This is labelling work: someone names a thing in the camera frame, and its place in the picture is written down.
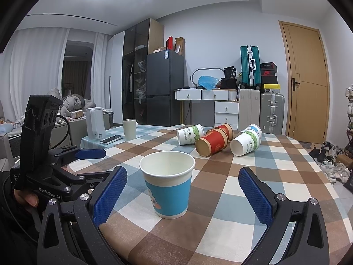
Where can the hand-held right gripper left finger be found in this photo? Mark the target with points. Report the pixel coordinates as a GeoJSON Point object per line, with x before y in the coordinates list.
{"type": "Point", "coordinates": [110, 196]}

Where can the white drawer dresser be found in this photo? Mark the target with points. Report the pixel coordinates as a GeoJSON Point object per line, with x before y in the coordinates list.
{"type": "Point", "coordinates": [226, 107]}

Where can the blue paper cup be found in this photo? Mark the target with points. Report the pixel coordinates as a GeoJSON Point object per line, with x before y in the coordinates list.
{"type": "Point", "coordinates": [168, 187]}

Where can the oval metal frame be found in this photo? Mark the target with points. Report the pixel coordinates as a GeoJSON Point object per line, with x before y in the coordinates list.
{"type": "Point", "coordinates": [209, 68]}

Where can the blue plastic bag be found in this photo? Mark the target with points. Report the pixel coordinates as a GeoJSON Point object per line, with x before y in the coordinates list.
{"type": "Point", "coordinates": [208, 82]}

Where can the white wardrobe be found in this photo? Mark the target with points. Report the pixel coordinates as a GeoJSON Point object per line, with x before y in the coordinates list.
{"type": "Point", "coordinates": [117, 69]}

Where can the person's left hand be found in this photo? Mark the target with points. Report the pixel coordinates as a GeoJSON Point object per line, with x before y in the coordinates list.
{"type": "Point", "coordinates": [27, 198]}

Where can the dark glass cabinet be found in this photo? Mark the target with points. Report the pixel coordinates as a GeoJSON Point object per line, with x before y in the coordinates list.
{"type": "Point", "coordinates": [138, 69]}

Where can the shoe rack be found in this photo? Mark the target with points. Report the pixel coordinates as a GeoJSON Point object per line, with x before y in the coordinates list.
{"type": "Point", "coordinates": [349, 127]}

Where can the white smartphone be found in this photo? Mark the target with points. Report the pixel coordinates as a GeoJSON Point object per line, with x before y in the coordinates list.
{"type": "Point", "coordinates": [111, 139]}

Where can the white curtain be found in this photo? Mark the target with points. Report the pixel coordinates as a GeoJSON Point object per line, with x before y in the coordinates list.
{"type": "Point", "coordinates": [35, 69]}
{"type": "Point", "coordinates": [102, 69]}

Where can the red black shoe box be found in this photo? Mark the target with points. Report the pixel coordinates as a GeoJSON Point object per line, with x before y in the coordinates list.
{"type": "Point", "coordinates": [268, 73]}

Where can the brown checked tablecloth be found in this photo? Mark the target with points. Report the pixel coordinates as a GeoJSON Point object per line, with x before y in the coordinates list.
{"type": "Point", "coordinates": [220, 198]}

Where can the white suitcase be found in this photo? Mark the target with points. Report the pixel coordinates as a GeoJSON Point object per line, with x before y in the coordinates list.
{"type": "Point", "coordinates": [248, 110]}

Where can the wooden door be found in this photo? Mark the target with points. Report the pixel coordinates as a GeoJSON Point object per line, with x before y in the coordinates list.
{"type": "Point", "coordinates": [306, 60]}

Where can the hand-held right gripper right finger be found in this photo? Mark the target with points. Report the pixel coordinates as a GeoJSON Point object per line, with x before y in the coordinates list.
{"type": "Point", "coordinates": [256, 196]}

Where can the red paper cup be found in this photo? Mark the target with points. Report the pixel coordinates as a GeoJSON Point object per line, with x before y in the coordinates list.
{"type": "Point", "coordinates": [227, 129]}
{"type": "Point", "coordinates": [212, 143]}

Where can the black bag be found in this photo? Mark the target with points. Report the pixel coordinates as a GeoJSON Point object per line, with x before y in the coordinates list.
{"type": "Point", "coordinates": [230, 76]}

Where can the pile of clothes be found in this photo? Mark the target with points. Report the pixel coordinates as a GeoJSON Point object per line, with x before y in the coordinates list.
{"type": "Point", "coordinates": [71, 102]}

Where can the cardboard box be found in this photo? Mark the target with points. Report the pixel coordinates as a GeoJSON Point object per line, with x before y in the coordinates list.
{"type": "Point", "coordinates": [180, 46]}

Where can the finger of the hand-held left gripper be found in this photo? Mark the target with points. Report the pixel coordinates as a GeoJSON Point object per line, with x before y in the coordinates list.
{"type": "Point", "coordinates": [82, 179]}
{"type": "Point", "coordinates": [91, 153]}

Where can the white electric kettle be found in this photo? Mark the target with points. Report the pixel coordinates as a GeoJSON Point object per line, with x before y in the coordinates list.
{"type": "Point", "coordinates": [95, 122]}

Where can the teal suitcase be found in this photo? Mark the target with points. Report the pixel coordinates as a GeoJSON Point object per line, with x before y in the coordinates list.
{"type": "Point", "coordinates": [248, 66]}

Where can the light blue checked cloth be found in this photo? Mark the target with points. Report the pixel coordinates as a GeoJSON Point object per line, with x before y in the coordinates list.
{"type": "Point", "coordinates": [146, 132]}

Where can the pile of shoes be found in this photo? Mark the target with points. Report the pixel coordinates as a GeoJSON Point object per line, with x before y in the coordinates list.
{"type": "Point", "coordinates": [331, 162]}

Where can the silver suitcase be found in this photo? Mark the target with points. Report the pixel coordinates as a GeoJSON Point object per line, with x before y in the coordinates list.
{"type": "Point", "coordinates": [271, 113]}

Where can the beige tumbler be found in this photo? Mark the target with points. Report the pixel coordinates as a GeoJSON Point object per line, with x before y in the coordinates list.
{"type": "Point", "coordinates": [129, 131]}

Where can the black refrigerator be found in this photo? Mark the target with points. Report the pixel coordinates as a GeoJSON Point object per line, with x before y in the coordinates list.
{"type": "Point", "coordinates": [164, 88]}

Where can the yellow black shoe box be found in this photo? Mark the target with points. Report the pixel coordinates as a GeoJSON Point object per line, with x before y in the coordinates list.
{"type": "Point", "coordinates": [271, 88]}

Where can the white green paper cup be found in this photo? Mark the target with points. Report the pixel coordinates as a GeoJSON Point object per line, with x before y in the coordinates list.
{"type": "Point", "coordinates": [190, 135]}
{"type": "Point", "coordinates": [246, 142]}

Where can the brown curtain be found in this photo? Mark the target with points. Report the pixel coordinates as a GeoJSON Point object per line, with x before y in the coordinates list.
{"type": "Point", "coordinates": [75, 78]}

